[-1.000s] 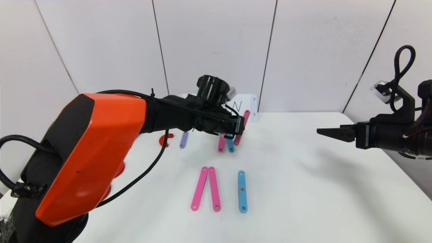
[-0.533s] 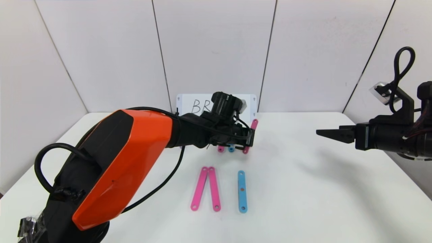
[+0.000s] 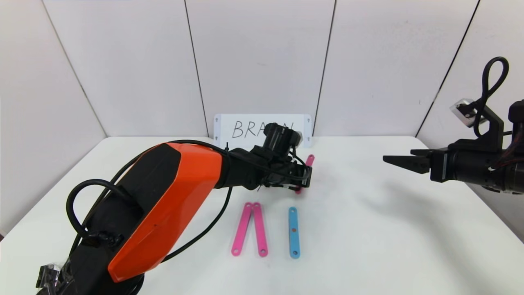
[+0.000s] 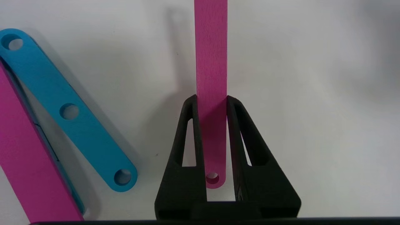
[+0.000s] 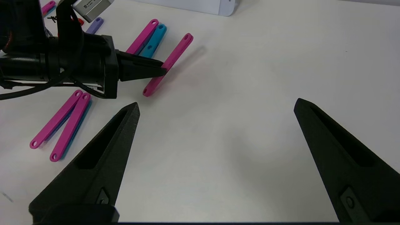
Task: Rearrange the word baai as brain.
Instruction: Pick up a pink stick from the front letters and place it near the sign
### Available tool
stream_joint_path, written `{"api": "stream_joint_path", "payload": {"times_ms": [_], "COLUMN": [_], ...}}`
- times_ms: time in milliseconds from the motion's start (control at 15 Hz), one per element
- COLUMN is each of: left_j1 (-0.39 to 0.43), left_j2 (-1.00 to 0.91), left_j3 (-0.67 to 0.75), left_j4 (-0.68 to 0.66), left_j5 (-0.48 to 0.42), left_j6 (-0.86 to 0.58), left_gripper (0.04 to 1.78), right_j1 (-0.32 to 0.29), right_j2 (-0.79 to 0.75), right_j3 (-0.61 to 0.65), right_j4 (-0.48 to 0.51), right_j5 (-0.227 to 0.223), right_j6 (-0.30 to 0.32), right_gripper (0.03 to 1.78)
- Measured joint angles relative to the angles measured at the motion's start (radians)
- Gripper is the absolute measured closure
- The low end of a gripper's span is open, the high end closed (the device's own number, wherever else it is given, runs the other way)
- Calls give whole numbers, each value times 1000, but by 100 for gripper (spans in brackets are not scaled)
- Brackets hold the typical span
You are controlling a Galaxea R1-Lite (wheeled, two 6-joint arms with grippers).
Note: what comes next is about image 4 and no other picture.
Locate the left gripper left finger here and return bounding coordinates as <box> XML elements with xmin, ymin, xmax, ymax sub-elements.
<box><xmin>154</xmin><ymin>94</ymin><xmax>208</xmax><ymax>219</ymax></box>

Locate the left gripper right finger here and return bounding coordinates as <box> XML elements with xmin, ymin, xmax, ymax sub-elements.
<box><xmin>227</xmin><ymin>95</ymin><xmax>302</xmax><ymax>218</ymax></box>

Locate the pink holed strip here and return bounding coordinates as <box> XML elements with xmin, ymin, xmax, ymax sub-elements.
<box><xmin>0</xmin><ymin>59</ymin><xmax>85</xmax><ymax>223</ymax></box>
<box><xmin>194</xmin><ymin>0</ymin><xmax>228</xmax><ymax>189</ymax></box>

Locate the short blue holed strip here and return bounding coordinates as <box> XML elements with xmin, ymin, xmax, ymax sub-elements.
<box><xmin>0</xmin><ymin>28</ymin><xmax>138</xmax><ymax>193</ymax></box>

